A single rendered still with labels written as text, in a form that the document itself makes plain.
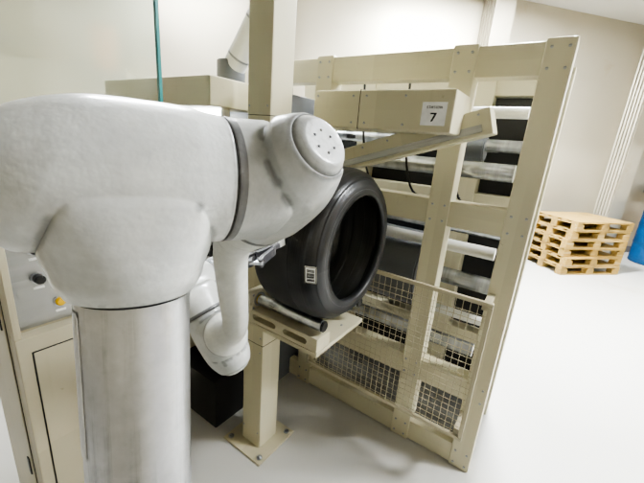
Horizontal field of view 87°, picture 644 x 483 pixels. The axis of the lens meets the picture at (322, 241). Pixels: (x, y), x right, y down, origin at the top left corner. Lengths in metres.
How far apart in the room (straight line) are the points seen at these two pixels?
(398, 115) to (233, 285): 0.99
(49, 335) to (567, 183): 6.98
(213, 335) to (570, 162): 6.73
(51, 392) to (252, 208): 1.34
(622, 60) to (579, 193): 2.07
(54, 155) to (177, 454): 0.30
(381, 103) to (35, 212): 1.28
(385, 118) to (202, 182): 1.18
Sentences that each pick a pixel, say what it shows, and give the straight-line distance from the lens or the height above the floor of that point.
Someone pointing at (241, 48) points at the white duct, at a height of 1.99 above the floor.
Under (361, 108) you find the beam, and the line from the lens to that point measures 1.49.
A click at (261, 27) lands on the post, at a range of 1.52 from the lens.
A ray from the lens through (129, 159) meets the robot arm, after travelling 0.30.
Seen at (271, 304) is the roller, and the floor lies 0.91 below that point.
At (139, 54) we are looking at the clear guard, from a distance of 1.51.
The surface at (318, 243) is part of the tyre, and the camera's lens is 1.09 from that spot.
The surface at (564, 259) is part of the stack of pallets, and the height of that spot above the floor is 0.24.
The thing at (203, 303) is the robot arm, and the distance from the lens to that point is 0.87.
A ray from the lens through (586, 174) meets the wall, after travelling 7.41.
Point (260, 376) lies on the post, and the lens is 1.82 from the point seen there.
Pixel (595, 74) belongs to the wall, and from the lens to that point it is 7.25.
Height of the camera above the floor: 1.58
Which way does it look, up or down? 16 degrees down
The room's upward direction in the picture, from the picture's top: 5 degrees clockwise
